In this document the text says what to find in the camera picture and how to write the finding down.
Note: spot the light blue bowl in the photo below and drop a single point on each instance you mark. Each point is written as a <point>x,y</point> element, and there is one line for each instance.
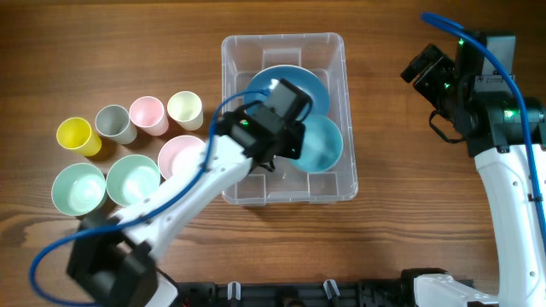
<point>322,145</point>

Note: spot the dark blue bowl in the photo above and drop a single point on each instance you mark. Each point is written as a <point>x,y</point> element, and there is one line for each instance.
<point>300,77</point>

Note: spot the clear plastic storage bin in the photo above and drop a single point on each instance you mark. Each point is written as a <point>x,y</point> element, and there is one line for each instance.
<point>243,57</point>

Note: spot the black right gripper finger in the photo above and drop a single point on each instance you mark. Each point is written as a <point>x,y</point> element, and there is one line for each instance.
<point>423,63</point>
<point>435,79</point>

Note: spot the pink plastic cup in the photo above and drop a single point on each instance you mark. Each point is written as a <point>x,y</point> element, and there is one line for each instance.
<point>149,114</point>

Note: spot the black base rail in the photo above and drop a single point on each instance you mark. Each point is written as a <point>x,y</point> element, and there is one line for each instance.
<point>363,293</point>

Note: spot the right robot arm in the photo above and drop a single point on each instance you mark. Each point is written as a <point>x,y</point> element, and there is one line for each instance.
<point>508,148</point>

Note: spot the yellow plastic cup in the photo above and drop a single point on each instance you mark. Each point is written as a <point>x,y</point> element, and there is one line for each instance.
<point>76,134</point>

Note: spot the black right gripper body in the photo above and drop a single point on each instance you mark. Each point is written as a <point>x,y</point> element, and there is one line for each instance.
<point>440,104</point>

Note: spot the grey plastic cup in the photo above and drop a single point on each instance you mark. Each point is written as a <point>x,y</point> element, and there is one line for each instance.
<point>114,123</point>

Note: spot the mint green bowl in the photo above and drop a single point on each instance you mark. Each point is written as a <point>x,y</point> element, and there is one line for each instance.
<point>79,189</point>
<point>132,179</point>

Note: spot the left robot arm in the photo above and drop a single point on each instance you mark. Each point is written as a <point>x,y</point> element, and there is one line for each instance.
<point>114,258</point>

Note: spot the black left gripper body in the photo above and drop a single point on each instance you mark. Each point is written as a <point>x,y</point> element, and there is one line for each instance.
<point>285,133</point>

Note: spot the cream plastic cup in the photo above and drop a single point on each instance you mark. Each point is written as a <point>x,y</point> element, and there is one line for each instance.
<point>185,107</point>

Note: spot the pink small bowl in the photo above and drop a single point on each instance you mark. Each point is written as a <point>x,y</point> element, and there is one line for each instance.
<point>179,154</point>

